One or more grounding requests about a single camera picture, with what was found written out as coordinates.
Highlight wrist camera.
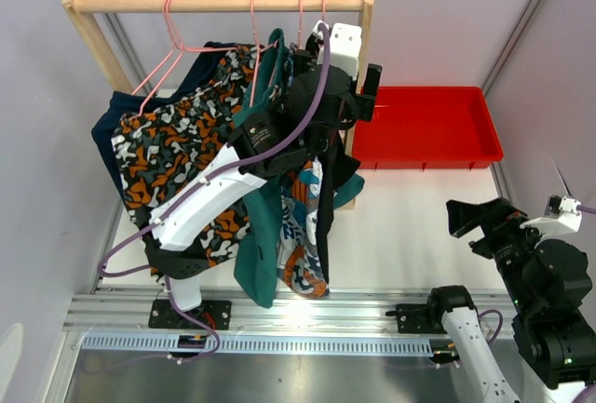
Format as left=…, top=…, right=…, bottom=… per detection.
left=520, top=195, right=583, bottom=236
left=311, top=20, right=362, bottom=80

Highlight red plastic tray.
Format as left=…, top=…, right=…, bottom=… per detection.
left=352, top=87, right=503, bottom=170

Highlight blue patterned shorts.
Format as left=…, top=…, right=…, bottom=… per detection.
left=277, top=159, right=329, bottom=299

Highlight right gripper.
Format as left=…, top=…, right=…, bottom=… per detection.
left=446, top=195, right=551, bottom=310

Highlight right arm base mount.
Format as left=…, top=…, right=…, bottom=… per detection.
left=385, top=303, right=446, bottom=334

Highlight black shorts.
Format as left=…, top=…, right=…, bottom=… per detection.
left=316, top=132, right=360, bottom=284

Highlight pink hanger camouflage shorts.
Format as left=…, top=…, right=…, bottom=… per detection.
left=138, top=0, right=280, bottom=118

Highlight wooden clothes rack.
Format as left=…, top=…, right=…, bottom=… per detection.
left=61, top=0, right=375, bottom=214

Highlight navy blue shorts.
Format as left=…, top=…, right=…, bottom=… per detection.
left=91, top=41, right=236, bottom=199

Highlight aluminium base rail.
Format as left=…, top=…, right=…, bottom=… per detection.
left=62, top=289, right=518, bottom=333

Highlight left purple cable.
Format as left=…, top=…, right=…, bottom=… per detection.
left=96, top=33, right=332, bottom=363

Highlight orange camouflage shorts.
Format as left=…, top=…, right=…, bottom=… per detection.
left=110, top=44, right=262, bottom=278

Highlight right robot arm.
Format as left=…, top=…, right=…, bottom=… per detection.
left=425, top=195, right=595, bottom=402

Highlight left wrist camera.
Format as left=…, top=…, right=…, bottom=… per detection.
left=311, top=20, right=362, bottom=80

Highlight slotted cable duct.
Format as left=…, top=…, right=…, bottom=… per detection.
left=81, top=332, right=433, bottom=357

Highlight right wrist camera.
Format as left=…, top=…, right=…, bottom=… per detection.
left=520, top=195, right=583, bottom=236

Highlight pink hanger far left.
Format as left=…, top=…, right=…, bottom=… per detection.
left=132, top=0, right=215, bottom=97

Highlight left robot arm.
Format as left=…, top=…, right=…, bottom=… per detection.
left=148, top=46, right=382, bottom=329

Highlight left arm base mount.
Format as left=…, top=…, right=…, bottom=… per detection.
left=148, top=299, right=232, bottom=330

